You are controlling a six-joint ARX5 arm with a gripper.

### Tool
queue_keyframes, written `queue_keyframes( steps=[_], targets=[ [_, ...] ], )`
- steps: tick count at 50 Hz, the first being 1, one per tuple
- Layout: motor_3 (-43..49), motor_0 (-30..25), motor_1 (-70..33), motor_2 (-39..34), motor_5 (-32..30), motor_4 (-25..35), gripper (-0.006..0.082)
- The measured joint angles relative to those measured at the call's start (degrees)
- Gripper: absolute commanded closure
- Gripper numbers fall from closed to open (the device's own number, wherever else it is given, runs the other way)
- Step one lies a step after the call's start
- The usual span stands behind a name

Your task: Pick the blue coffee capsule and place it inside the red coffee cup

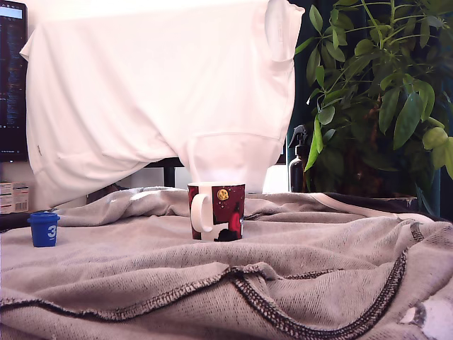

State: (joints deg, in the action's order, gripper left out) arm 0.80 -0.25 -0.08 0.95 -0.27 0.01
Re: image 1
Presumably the black spray bottle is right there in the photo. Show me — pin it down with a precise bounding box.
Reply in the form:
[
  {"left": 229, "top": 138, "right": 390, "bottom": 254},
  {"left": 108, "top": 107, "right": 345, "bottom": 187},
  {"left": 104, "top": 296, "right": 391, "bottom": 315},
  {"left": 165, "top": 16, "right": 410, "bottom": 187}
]
[{"left": 287, "top": 123, "right": 309, "bottom": 194}]

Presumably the grey sweatshirt cloth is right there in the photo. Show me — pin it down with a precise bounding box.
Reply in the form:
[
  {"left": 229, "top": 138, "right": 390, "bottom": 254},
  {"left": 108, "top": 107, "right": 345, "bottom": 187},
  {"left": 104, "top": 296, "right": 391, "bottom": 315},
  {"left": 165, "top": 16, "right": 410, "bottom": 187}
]
[{"left": 0, "top": 186, "right": 453, "bottom": 340}]

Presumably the blue coffee capsule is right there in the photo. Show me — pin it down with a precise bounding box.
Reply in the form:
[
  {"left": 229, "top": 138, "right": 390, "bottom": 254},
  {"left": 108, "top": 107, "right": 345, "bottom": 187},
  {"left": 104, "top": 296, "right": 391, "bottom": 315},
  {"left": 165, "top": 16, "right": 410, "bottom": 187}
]
[{"left": 27, "top": 211, "right": 61, "bottom": 248}]

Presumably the white barcode carton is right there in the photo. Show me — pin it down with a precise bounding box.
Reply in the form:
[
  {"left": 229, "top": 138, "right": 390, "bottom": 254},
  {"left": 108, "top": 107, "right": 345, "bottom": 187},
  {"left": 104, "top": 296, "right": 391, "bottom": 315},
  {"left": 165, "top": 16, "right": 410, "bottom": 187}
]
[{"left": 0, "top": 181, "right": 30, "bottom": 215}]

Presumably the red patterned coffee mug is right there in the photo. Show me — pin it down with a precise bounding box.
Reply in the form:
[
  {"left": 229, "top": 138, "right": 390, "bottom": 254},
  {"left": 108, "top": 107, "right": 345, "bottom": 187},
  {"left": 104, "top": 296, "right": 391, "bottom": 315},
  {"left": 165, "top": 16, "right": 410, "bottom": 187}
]
[{"left": 187, "top": 181, "right": 247, "bottom": 243}]

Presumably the black computer monitor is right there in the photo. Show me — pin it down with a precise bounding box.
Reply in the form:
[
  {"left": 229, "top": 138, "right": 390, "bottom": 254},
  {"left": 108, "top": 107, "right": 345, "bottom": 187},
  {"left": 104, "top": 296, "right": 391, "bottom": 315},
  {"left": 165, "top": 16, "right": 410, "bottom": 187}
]
[{"left": 0, "top": 0, "right": 29, "bottom": 164}]

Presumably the white hanging shirt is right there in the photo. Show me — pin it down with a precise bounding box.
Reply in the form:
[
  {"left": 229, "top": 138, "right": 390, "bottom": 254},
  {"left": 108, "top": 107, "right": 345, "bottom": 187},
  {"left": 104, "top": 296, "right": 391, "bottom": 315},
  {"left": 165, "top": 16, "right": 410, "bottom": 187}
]
[{"left": 19, "top": 0, "right": 306, "bottom": 210}]

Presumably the green leafy houseplant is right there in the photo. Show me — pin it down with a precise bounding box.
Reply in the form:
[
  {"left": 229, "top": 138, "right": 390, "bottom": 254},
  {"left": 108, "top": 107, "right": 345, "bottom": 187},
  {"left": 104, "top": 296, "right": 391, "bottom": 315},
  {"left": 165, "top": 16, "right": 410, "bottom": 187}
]
[{"left": 295, "top": 0, "right": 453, "bottom": 213}]

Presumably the black fabric piece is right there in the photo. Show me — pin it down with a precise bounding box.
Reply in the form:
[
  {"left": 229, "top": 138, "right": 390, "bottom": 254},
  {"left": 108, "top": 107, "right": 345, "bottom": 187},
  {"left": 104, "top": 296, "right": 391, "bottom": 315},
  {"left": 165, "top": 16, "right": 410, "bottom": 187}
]
[{"left": 0, "top": 211, "right": 38, "bottom": 234}]

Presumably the black monitor stand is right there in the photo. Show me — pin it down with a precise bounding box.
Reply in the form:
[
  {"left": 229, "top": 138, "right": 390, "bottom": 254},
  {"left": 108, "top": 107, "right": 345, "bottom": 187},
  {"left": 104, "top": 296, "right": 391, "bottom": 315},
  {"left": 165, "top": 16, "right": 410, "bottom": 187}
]
[{"left": 144, "top": 157, "right": 185, "bottom": 189}]

